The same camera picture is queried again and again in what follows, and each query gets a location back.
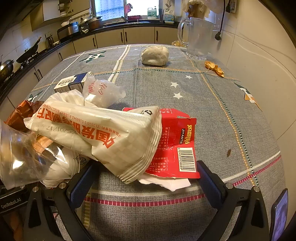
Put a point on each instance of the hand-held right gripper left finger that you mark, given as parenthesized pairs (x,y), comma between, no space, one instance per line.
(79,183)

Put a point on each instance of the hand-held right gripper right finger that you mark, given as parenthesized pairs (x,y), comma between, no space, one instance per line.
(211,185)

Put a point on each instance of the clear plastic cup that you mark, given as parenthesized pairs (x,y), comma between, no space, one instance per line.
(16,157)

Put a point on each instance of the white red-printed snack wrapper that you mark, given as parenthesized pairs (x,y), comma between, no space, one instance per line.
(92,132)

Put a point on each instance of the red torn carton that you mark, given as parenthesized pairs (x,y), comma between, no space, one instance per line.
(175,143)

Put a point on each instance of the brown foil wrapper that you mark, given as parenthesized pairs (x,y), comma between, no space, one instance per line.
(18,113)

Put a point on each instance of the blue white medicine box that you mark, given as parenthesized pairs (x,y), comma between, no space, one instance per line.
(69,83)

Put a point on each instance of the white tissue ball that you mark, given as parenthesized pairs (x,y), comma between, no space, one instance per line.
(155,55)

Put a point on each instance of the small brown seed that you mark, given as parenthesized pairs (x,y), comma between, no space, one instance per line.
(228,152)

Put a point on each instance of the white paper scrap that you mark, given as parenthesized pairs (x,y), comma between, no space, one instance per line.
(171,184)

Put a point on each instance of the black smartphone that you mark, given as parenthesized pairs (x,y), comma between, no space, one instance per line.
(279,215)

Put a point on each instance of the small clear plastic bag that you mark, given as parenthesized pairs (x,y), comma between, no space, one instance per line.
(101,90)

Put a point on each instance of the grey printed tablecloth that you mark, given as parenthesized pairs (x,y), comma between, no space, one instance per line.
(161,92)

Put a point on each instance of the orange peel piece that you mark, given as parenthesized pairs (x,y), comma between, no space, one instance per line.
(177,43)
(209,64)
(219,71)

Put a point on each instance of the steel lidded wok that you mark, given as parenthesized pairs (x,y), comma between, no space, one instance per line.
(5,68)

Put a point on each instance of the black frying pan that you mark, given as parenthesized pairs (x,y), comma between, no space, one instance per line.
(27,55)

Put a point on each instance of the metal kettle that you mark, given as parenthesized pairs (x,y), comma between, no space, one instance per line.
(49,41)

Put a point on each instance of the glass mug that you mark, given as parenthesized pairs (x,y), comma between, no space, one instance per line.
(198,37)

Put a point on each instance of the silver rice cooker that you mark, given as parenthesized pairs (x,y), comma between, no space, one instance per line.
(72,29)

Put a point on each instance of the beige kitchen base cabinets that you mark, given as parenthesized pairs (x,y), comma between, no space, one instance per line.
(138,36)

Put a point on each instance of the white bowl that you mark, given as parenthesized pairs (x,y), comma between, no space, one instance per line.
(65,23)

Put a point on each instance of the dark cooking pot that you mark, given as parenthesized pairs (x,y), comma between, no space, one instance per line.
(94,23)

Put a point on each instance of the metal faucet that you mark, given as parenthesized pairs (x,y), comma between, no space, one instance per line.
(125,19)

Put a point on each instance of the black kitchen countertop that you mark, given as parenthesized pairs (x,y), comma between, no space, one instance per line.
(143,23)

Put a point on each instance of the white blue-label detergent bottle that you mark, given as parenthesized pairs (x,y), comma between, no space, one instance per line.
(170,17)

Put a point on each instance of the hanging plastic bags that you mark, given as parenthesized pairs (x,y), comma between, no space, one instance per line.
(196,7)

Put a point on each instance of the white green-label detergent bottle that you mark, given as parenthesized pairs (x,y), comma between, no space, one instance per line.
(152,13)

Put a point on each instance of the kitchen window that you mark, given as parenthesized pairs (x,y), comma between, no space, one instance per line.
(138,7)

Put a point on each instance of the beige wall cabinet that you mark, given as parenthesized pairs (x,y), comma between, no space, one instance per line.
(44,14)

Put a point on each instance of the wall socket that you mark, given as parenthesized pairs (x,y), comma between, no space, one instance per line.
(231,5)

